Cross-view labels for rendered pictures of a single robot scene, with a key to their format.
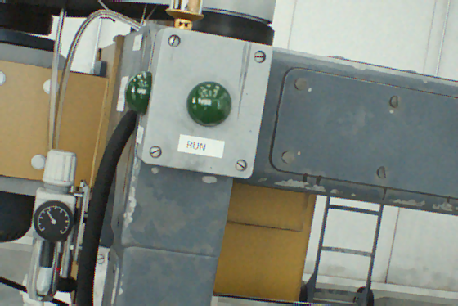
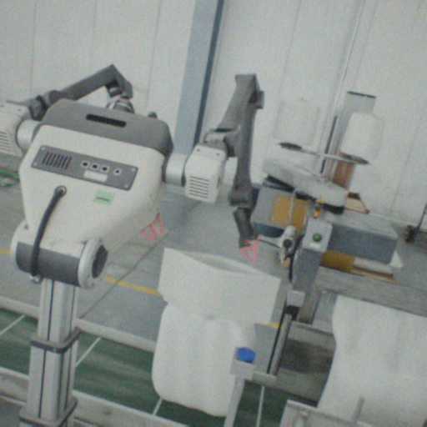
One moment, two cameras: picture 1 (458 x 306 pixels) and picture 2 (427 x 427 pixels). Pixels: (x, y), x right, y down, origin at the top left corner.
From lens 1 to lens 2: 0.87 m
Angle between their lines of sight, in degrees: 25
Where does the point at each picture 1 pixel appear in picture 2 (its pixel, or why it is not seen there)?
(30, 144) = (284, 217)
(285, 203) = not seen: hidden behind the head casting
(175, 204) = (310, 253)
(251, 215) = not seen: hidden behind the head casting
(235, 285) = (334, 261)
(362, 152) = (354, 247)
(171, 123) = (308, 240)
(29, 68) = (286, 198)
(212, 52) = (318, 227)
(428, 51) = not seen: outside the picture
